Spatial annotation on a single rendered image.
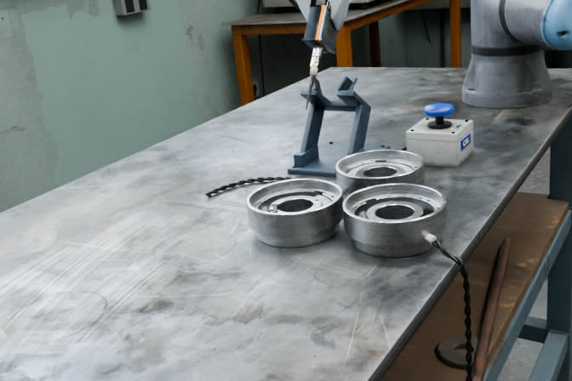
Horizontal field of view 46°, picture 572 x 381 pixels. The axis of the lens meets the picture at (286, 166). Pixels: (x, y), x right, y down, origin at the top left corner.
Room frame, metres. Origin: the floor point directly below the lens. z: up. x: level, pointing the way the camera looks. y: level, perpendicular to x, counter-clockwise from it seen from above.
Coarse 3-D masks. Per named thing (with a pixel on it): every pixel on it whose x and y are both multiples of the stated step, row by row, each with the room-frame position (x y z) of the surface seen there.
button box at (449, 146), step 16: (416, 128) 0.87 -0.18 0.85; (432, 128) 0.87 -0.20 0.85; (448, 128) 0.86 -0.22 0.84; (464, 128) 0.85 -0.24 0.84; (416, 144) 0.86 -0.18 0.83; (432, 144) 0.85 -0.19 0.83; (448, 144) 0.83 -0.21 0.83; (464, 144) 0.85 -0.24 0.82; (432, 160) 0.85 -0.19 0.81; (448, 160) 0.83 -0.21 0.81; (464, 160) 0.85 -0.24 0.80
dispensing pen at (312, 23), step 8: (328, 0) 0.91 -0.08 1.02; (312, 8) 0.90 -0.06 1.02; (320, 8) 0.89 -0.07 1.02; (312, 16) 0.89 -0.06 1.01; (312, 24) 0.88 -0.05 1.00; (312, 32) 0.87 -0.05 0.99; (304, 40) 0.88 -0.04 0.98; (312, 40) 0.87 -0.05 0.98; (312, 48) 0.90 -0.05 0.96; (320, 48) 0.88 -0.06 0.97; (312, 56) 0.88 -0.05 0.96; (320, 56) 0.87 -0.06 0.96; (312, 64) 0.87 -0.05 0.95; (312, 72) 0.86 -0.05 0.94; (312, 80) 0.86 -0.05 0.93
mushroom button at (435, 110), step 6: (426, 108) 0.87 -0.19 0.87; (432, 108) 0.87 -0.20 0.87; (438, 108) 0.86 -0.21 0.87; (444, 108) 0.86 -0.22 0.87; (450, 108) 0.86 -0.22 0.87; (426, 114) 0.87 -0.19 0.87; (432, 114) 0.86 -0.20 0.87; (438, 114) 0.86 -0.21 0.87; (444, 114) 0.86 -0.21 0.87; (450, 114) 0.86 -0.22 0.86; (438, 120) 0.87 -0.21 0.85
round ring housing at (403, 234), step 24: (360, 192) 0.68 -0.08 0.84; (384, 192) 0.69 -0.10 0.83; (408, 192) 0.68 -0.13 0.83; (432, 192) 0.66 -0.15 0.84; (384, 216) 0.66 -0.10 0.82; (408, 216) 0.65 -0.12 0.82; (432, 216) 0.60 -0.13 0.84; (360, 240) 0.61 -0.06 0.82; (384, 240) 0.59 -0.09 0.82; (408, 240) 0.59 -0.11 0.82
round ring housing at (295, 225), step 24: (264, 192) 0.72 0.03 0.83; (288, 192) 0.73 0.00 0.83; (336, 192) 0.70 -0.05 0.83; (264, 216) 0.65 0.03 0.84; (288, 216) 0.64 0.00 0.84; (312, 216) 0.64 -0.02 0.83; (336, 216) 0.66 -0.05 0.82; (264, 240) 0.66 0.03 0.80; (288, 240) 0.64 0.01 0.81; (312, 240) 0.64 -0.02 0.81
